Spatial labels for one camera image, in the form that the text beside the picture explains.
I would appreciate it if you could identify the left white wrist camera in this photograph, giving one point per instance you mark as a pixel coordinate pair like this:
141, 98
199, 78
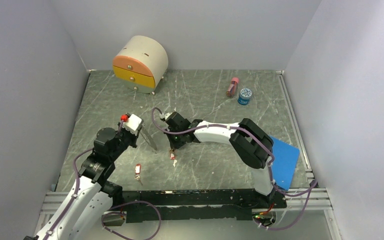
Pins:
131, 123

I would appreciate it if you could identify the blue round tin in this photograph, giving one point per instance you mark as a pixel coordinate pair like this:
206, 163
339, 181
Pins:
244, 96

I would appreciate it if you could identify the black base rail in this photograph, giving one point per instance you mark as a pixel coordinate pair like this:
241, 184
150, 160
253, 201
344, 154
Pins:
152, 205

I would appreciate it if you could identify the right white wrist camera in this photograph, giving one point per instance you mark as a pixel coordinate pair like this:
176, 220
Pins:
164, 115

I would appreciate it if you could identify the aluminium frame rail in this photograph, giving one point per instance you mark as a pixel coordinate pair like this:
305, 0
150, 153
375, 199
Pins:
241, 199

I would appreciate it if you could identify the blue foam sheet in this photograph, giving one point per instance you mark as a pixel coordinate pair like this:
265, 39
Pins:
286, 158

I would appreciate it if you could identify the pink capped brown vial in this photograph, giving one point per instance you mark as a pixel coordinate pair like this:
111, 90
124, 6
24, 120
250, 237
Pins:
232, 88

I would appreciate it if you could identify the key with red label fob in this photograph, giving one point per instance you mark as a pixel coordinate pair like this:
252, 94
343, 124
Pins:
137, 171

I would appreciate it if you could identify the key with red tag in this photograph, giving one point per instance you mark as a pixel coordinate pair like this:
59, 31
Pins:
172, 155

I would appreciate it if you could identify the round beige drawer box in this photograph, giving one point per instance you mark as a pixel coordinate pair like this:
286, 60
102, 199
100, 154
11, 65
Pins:
141, 64

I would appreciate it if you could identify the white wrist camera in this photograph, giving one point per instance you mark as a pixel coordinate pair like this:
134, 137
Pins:
131, 123
164, 115

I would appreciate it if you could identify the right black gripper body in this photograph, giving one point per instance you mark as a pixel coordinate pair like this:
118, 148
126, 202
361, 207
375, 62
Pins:
175, 140

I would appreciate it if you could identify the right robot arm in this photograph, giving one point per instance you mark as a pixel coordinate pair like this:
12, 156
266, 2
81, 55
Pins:
253, 146

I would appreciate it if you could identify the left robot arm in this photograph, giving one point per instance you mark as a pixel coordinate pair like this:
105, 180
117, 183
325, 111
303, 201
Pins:
108, 145

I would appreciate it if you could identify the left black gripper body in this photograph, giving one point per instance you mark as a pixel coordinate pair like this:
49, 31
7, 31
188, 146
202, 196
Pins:
124, 138

